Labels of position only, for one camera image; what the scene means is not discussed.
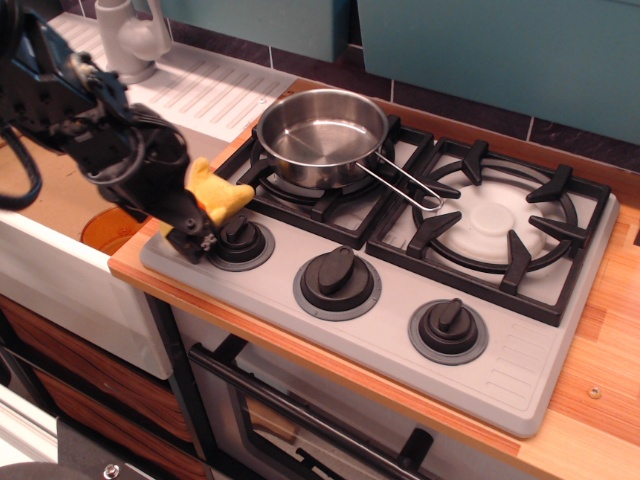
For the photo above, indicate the grey toy stove top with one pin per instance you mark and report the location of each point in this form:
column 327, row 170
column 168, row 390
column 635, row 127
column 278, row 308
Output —
column 509, row 386

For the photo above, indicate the black stove knob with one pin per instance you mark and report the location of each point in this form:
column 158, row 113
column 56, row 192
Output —
column 448, row 332
column 337, row 286
column 242, row 245

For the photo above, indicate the toy oven door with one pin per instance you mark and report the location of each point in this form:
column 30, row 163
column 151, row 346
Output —
column 222, row 363

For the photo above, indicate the black left stove knob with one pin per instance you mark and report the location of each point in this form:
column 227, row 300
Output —
column 242, row 245

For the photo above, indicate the grey toy faucet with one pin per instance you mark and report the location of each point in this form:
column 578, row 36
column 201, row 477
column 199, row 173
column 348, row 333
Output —
column 132, row 45

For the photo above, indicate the black left burner grate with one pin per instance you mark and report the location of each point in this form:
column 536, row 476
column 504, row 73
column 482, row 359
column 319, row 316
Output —
column 347, row 215

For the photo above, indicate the black right burner grate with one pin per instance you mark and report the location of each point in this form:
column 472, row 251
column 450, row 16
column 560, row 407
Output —
column 522, row 237

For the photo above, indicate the black middle stove knob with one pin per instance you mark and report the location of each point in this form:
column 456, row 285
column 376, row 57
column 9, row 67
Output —
column 337, row 286

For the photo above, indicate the orange plastic plate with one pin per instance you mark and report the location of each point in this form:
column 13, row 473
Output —
column 110, row 230

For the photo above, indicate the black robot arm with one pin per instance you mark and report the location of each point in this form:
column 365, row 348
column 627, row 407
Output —
column 61, row 100

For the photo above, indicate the black burner grate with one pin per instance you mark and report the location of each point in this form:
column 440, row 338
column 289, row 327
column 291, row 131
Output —
column 347, row 215
column 522, row 237

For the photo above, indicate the stainless steel pan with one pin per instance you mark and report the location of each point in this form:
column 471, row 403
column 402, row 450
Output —
column 327, row 138

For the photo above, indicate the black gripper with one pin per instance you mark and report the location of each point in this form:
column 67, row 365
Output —
column 124, row 152

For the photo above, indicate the wooden drawer cabinet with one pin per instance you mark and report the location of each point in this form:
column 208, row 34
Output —
column 112, row 402

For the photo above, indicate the black right stove knob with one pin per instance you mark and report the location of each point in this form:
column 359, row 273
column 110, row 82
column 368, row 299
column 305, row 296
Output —
column 448, row 332

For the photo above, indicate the yellow stuffed duck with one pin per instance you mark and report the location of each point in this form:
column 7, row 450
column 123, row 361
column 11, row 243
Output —
column 218, row 198

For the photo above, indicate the white toy sink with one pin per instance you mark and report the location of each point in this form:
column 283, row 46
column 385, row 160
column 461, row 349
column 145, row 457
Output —
column 44, row 265

